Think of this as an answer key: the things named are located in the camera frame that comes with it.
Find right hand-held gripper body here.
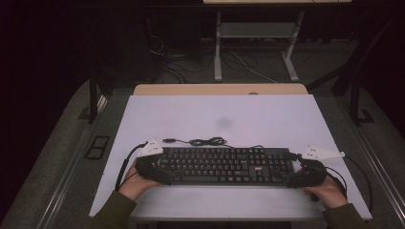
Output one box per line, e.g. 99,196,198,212
294,145,346,189

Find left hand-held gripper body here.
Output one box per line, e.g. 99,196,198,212
135,138,164,181

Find black computer keyboard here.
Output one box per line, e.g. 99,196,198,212
158,146,295,187

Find person's left hand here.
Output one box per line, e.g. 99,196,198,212
117,158,161,202

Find person's right hand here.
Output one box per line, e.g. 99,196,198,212
302,174,349,211

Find black metal stand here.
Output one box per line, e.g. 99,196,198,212
307,12,405,127
88,74,100,125

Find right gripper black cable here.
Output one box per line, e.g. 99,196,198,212
324,155,373,214

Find black keyboard cable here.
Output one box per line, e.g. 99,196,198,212
161,136,266,151

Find aluminium floor rail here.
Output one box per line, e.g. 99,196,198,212
335,101,405,220
36,94,109,229

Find black floor cables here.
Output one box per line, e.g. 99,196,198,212
148,34,215,84

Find white floor cable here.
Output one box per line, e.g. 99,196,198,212
228,51,279,84

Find white metal desk frame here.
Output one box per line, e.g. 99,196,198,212
202,0,352,83

